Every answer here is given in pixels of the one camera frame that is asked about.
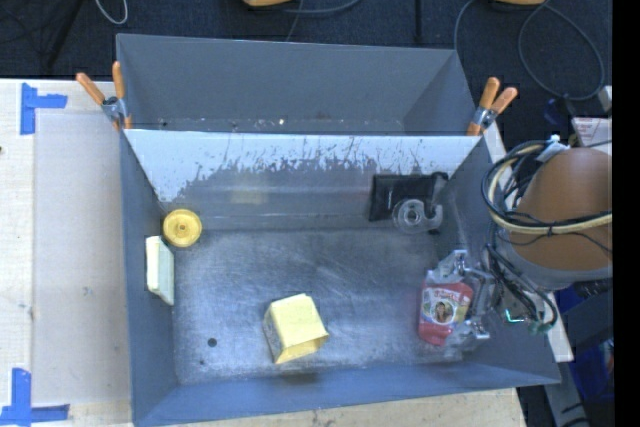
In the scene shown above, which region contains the clear tape dispenser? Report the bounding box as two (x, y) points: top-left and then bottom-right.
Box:
(391, 197), (445, 237)

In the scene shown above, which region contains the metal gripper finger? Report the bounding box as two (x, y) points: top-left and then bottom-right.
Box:
(439, 250), (482, 280)
(448, 318), (493, 349)

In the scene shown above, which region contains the pale wood board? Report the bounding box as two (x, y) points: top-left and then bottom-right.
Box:
(30, 107), (133, 409)

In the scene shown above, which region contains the yellow box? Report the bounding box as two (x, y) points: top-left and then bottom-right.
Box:
(262, 293), (331, 365)

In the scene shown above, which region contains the grey metal bin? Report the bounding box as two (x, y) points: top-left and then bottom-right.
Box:
(114, 33), (562, 427)

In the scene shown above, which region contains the red food pouch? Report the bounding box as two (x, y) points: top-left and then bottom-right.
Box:
(418, 260), (475, 347)

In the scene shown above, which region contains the pale yellow sponge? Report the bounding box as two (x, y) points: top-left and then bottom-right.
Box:
(145, 235), (176, 307)

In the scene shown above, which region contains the yellow toy wheel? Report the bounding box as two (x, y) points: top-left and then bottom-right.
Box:
(162, 208), (204, 249)

